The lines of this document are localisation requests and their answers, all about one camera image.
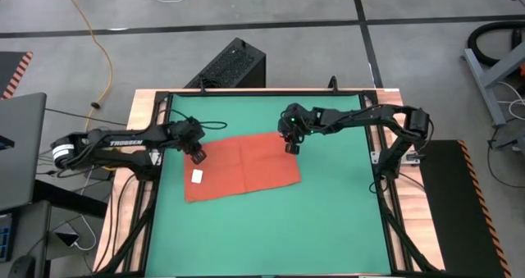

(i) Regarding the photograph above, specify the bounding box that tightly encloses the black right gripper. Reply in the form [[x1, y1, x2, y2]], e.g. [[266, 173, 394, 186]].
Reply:
[[278, 124, 305, 156]]

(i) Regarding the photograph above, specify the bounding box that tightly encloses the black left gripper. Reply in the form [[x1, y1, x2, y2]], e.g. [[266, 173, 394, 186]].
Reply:
[[180, 136, 208, 166]]

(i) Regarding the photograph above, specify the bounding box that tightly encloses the orange towel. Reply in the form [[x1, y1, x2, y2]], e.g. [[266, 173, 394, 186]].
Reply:
[[183, 131, 303, 204]]

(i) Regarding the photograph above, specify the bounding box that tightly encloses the black computer case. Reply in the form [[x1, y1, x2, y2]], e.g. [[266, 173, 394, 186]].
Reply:
[[184, 37, 267, 89]]

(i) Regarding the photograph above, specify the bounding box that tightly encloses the grey smartphone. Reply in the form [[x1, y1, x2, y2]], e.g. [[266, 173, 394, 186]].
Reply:
[[54, 227, 81, 248]]

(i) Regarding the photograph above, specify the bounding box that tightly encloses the black orange-striped floor mat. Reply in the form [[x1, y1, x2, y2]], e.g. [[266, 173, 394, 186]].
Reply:
[[0, 51, 34, 102], [418, 139, 513, 278]]

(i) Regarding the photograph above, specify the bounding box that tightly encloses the grey laptop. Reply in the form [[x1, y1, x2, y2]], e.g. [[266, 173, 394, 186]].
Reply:
[[0, 92, 48, 212]]

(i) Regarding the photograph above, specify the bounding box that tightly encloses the grey metal stand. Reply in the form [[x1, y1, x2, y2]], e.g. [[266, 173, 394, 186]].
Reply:
[[461, 39, 525, 127]]

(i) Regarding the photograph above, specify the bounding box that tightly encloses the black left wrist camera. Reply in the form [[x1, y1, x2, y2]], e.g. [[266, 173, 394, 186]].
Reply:
[[176, 118, 206, 142]]

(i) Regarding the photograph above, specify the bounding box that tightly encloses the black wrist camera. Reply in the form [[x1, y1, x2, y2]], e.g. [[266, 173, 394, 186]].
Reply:
[[176, 118, 206, 142], [281, 103, 307, 126]]

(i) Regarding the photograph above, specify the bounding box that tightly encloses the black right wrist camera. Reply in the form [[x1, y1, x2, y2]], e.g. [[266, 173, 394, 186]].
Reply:
[[281, 103, 307, 126]]

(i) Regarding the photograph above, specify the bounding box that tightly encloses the black left camera cable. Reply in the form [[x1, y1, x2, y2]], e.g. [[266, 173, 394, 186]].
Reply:
[[170, 109, 229, 131]]

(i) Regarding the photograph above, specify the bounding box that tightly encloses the black table frame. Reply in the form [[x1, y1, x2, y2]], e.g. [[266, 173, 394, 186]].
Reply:
[[94, 75, 446, 278]]

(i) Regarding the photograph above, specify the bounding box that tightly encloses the yellow cable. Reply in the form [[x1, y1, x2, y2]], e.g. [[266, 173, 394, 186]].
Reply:
[[55, 0, 114, 131]]

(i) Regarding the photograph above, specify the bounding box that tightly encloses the white phone cable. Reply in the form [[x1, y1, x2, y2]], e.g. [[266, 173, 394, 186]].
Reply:
[[73, 214, 98, 253]]

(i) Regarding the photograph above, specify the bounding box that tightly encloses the black hose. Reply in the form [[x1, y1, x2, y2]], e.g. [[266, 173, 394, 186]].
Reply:
[[467, 21, 525, 67]]

